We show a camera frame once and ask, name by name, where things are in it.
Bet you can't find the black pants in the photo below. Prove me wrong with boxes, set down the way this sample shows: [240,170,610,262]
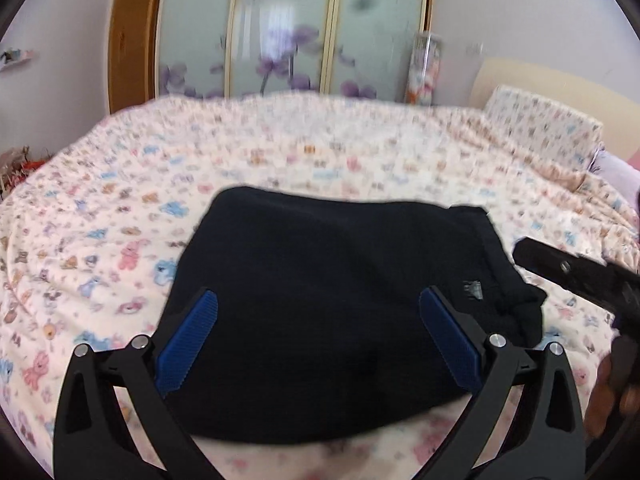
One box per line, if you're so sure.
[156,186,546,444]

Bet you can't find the right hand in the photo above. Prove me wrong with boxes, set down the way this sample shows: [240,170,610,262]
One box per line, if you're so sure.
[584,354,640,439]

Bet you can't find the pink pillow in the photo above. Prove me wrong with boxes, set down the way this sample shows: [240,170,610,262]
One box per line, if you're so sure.
[590,151,639,195]

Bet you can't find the cartoon print pillow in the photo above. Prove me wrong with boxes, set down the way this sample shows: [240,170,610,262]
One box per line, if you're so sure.
[484,84,604,171]

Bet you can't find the cream padded headboard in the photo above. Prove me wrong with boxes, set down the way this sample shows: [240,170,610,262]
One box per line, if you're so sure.
[469,58,639,160]

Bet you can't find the cartoon animal print bed blanket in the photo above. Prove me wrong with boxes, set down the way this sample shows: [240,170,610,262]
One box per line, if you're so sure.
[1,93,639,471]

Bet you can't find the red patterned bag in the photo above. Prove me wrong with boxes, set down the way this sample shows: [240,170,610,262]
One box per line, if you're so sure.
[0,146,50,197]

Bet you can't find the clear tube of plush toys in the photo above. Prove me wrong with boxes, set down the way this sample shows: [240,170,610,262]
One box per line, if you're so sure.
[406,32,442,106]

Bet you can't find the brown wooden door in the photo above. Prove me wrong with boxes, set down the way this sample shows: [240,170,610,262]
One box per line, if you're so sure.
[107,0,151,114]

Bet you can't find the frosted glass floral wardrobe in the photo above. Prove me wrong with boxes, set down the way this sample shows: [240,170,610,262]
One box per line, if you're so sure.
[146,0,431,102]

